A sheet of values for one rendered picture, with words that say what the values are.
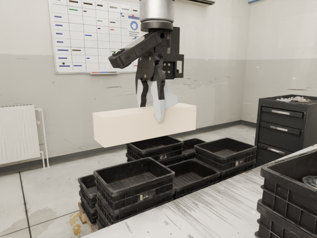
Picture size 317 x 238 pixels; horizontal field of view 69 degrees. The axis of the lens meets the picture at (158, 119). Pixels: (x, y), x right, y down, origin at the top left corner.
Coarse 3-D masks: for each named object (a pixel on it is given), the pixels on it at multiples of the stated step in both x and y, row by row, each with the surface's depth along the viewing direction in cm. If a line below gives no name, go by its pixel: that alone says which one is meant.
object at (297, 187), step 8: (312, 152) 75; (280, 160) 68; (288, 160) 68; (264, 168) 63; (264, 176) 62; (272, 176) 60; (280, 176) 58; (280, 184) 59; (288, 184) 57; (296, 184) 55; (304, 184) 54; (296, 192) 55; (304, 192) 53; (312, 192) 52; (312, 200) 52
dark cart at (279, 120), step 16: (288, 96) 250; (304, 96) 242; (272, 112) 213; (288, 112) 200; (304, 112) 190; (256, 128) 228; (272, 128) 214; (288, 128) 202; (304, 128) 191; (256, 144) 231; (272, 144) 218; (288, 144) 206; (304, 144) 194; (256, 160) 235; (272, 160) 220
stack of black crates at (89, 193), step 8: (88, 176) 178; (80, 184) 168; (88, 184) 180; (80, 192) 175; (88, 192) 155; (88, 200) 156; (96, 200) 156; (88, 208) 157; (88, 216) 164; (96, 216) 157
